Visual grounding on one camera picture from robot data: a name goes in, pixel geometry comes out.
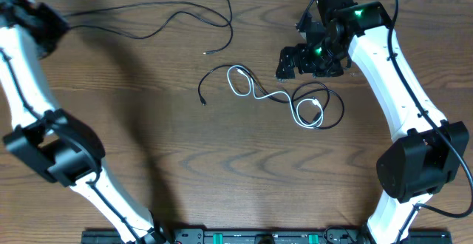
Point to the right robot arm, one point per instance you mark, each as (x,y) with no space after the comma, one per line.
(426,151)

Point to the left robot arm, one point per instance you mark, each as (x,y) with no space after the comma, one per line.
(53,143)

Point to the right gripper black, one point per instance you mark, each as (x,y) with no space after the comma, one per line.
(301,51)

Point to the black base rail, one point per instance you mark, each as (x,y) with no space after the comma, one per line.
(330,235)

